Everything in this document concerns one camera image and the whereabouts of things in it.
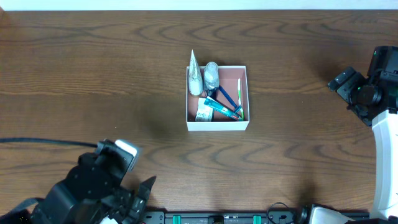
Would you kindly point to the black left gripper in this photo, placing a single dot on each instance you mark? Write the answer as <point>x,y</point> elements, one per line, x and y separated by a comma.
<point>137,199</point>

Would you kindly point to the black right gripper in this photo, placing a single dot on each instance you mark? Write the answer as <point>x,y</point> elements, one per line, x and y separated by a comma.
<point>345,86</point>

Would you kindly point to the green soap bar package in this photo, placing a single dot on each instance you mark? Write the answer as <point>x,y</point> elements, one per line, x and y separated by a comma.
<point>204,112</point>

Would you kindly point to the blue disposable razor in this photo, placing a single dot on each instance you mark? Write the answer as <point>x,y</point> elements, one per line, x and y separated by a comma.
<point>230,100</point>

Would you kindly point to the green white toothpaste tube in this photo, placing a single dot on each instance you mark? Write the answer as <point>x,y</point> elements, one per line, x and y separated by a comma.
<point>222,109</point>

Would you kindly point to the white patterned cream tube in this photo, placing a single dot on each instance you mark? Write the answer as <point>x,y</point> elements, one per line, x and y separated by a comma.
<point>195,81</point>

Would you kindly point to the clear bottle with blue liquid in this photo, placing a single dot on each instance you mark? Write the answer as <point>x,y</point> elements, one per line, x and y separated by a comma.
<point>211,79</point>

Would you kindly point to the green white toothbrush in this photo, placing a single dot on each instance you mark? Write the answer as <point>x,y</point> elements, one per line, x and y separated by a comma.
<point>240,100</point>

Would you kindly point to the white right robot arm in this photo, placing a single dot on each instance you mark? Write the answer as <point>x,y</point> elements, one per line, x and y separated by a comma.
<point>383,122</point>

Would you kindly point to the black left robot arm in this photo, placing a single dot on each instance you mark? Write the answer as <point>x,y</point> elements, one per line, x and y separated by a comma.
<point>49,210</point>

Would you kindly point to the white box with pink interior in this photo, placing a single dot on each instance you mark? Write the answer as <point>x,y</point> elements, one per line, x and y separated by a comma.
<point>228,76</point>

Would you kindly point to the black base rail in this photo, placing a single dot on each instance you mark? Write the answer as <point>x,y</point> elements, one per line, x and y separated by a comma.
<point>278,213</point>

